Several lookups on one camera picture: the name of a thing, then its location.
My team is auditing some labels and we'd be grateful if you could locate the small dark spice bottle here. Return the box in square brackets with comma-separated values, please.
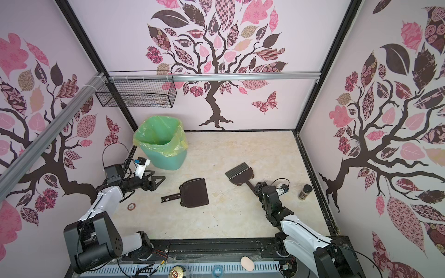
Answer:
[298, 184, 313, 200]

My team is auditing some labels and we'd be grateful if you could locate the aluminium rail left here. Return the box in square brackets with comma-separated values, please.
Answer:
[1, 73, 106, 200]

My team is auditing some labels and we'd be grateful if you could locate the pink oval object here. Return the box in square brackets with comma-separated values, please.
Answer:
[240, 256, 255, 272]

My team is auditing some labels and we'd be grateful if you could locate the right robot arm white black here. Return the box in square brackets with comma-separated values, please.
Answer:
[248, 183, 365, 278]

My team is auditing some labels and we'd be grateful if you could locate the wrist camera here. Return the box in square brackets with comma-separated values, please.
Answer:
[276, 184, 289, 196]
[134, 157, 151, 179]

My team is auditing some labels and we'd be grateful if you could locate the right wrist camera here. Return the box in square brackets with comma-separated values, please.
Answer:
[276, 184, 289, 196]

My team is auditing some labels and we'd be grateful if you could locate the blue tape roll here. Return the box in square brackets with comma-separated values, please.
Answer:
[212, 265, 224, 278]

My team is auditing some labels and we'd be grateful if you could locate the white slotted cable duct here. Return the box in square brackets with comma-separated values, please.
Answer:
[73, 261, 283, 278]

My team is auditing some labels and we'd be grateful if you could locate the black wire basket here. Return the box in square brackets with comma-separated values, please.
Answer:
[95, 69, 177, 108]

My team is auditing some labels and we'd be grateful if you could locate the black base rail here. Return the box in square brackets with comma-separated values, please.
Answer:
[65, 236, 366, 278]

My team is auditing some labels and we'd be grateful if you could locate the yellow-green bin liner bag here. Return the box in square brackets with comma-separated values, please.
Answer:
[133, 116, 188, 157]

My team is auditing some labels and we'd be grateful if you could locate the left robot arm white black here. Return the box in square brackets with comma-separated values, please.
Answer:
[64, 164, 166, 274]

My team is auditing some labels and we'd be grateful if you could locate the dark brown hand broom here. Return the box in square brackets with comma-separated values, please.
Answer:
[225, 162, 258, 196]

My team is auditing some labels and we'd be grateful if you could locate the green trash bin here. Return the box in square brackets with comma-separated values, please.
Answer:
[140, 116, 187, 171]

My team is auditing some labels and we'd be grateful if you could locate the dark brown dustpan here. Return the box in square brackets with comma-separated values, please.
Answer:
[161, 178, 210, 208]

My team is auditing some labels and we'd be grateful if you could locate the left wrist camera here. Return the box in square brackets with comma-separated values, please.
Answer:
[134, 157, 151, 179]

